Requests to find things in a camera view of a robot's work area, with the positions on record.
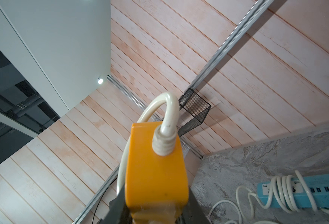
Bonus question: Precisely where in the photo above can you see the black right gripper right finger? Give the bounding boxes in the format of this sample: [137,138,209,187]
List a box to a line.
[181,189,210,224]

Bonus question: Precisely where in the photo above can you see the orange power strip with cord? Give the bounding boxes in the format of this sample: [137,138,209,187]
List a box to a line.
[117,92,189,224]

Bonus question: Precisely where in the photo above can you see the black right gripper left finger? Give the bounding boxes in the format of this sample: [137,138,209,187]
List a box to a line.
[98,186,132,224]

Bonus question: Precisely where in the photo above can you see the black mesh basket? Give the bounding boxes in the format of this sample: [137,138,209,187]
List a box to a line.
[178,88,212,137]

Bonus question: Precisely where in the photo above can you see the teal power strip with cord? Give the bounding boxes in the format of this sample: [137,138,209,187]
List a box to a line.
[208,171,329,224]

